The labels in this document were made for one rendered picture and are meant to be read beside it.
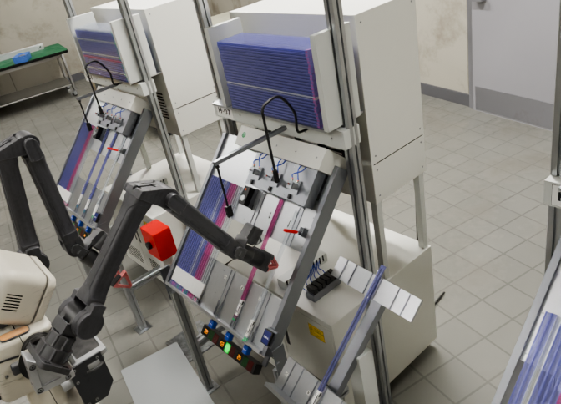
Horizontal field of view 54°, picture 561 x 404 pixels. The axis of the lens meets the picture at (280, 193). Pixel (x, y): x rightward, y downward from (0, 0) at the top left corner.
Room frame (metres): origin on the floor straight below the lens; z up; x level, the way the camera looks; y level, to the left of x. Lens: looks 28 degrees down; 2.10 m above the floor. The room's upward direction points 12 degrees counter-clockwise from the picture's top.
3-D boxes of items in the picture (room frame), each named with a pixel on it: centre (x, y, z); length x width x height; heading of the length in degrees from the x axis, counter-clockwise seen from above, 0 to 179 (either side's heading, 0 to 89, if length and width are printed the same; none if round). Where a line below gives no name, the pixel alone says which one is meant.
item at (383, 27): (2.28, -0.42, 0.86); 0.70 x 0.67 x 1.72; 36
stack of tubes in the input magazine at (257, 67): (1.96, -0.08, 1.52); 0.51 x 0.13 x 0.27; 36
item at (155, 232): (2.40, 0.65, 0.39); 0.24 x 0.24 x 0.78; 36
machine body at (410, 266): (2.08, -0.15, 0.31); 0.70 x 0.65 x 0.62; 36
